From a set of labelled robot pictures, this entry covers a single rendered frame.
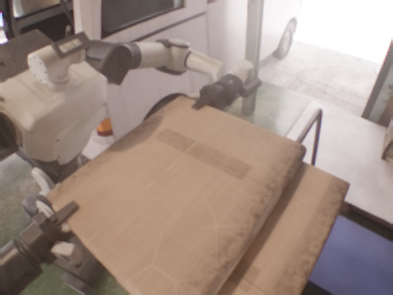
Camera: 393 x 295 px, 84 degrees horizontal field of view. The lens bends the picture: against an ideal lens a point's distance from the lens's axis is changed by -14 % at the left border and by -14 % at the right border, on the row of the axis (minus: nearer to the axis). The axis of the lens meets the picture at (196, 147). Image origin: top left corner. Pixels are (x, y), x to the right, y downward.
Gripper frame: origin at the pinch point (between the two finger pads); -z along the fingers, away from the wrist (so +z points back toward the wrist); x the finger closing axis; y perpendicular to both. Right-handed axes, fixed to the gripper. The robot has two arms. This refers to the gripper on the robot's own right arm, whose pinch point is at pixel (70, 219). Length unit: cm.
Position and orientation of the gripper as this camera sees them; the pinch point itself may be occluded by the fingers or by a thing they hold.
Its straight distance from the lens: 57.7
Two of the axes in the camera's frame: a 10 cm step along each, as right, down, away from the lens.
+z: -6.1, 5.7, -5.5
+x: -0.5, -7.2, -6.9
